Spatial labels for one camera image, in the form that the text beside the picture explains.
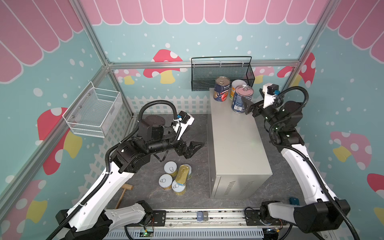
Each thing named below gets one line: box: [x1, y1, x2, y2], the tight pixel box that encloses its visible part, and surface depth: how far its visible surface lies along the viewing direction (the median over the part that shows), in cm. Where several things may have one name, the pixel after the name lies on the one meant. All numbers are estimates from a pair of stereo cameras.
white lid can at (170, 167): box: [163, 160, 178, 177], surface depth 88 cm
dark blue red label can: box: [213, 76, 230, 102], surface depth 75 cm
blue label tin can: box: [231, 84, 255, 114], surface depth 70 cm
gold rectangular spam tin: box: [175, 164, 190, 185], surface depth 81 cm
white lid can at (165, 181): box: [158, 173, 173, 191], surface depth 83 cm
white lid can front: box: [171, 179, 187, 196], surface depth 81 cm
